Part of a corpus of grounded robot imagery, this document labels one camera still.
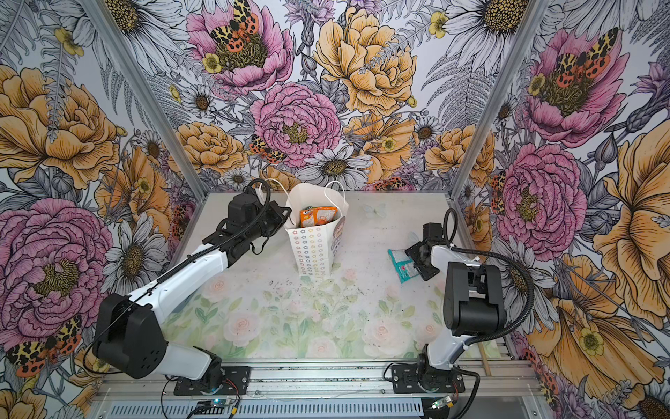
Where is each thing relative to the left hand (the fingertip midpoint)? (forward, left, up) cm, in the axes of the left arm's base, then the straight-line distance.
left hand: (292, 215), depth 83 cm
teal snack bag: (-6, -37, -20) cm, 42 cm away
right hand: (-6, -41, -22) cm, 47 cm away
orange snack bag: (+5, -5, -6) cm, 10 cm away
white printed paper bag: (-8, -7, -5) cm, 12 cm away
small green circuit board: (-46, +21, -27) cm, 57 cm away
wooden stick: (-35, -57, -23) cm, 70 cm away
